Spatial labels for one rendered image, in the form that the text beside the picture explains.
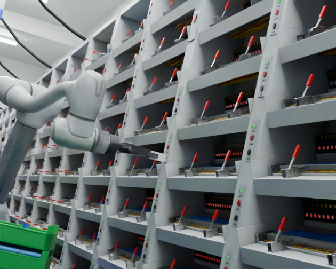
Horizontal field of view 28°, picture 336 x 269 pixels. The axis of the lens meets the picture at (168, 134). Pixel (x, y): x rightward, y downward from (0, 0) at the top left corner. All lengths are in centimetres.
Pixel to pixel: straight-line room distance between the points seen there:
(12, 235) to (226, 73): 87
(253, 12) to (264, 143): 50
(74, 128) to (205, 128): 47
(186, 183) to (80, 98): 48
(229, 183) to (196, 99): 64
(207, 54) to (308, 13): 70
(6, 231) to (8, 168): 90
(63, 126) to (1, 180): 70
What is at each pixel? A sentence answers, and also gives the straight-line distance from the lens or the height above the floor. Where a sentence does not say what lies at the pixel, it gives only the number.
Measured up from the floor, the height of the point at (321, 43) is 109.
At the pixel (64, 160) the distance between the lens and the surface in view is 455.
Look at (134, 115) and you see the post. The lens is 321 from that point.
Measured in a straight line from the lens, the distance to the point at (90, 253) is 333.
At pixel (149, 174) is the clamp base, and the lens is 274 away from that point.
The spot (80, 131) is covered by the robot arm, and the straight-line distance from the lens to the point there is 241.
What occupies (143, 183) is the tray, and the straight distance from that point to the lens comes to 278.
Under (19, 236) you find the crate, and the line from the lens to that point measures 215.
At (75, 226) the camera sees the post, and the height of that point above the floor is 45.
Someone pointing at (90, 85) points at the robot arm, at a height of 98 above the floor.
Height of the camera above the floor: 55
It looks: 8 degrees up
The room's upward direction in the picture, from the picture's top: 12 degrees clockwise
